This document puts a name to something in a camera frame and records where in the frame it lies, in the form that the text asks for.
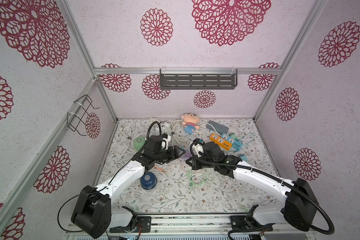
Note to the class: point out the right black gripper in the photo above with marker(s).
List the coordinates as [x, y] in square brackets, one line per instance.
[193, 162]

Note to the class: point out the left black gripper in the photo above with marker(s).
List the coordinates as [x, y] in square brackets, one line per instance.
[176, 154]

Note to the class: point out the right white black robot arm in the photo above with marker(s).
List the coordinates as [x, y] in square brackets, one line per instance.
[298, 205]

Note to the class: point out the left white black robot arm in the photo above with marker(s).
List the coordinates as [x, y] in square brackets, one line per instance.
[93, 213]

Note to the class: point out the orange power strip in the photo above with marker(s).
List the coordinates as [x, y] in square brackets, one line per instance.
[226, 145]

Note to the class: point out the purple power strip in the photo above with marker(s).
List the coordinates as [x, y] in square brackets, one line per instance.
[187, 155]

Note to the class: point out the white alarm clock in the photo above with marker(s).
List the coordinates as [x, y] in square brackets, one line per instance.
[166, 130]

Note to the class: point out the teal power strip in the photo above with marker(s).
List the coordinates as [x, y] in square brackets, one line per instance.
[235, 143]

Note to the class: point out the plush boy doll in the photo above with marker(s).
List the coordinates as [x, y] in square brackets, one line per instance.
[190, 122]

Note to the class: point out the light green cordless grinder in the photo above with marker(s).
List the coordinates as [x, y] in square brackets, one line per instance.
[139, 142]

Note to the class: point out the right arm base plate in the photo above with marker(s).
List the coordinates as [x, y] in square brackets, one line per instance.
[244, 224]

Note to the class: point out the grey wall shelf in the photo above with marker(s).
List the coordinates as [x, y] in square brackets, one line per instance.
[200, 81]

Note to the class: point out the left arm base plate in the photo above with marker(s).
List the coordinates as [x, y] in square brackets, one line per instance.
[141, 224]

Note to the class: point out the black wire wall rack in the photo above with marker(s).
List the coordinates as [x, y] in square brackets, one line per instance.
[84, 121]

